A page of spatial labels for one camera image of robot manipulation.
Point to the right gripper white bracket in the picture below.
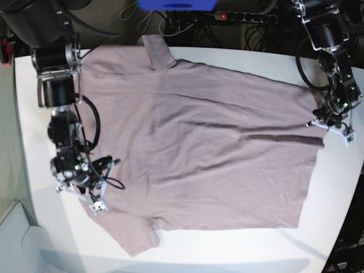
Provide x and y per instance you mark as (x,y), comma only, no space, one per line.
(87,182)

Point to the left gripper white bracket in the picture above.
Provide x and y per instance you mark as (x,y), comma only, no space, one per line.
(342,128)

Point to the mauve pink t-shirt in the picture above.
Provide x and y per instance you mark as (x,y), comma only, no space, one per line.
(200,147)

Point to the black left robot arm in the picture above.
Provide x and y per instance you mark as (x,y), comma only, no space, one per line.
(327,35)

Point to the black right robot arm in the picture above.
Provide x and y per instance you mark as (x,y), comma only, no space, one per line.
(75,125)

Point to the red black clamp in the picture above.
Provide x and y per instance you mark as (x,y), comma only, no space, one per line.
(7,50)

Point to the blue box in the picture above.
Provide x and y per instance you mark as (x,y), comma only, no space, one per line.
(177,5)

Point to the white power strip red switch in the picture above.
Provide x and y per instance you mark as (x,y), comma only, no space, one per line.
(240,17)

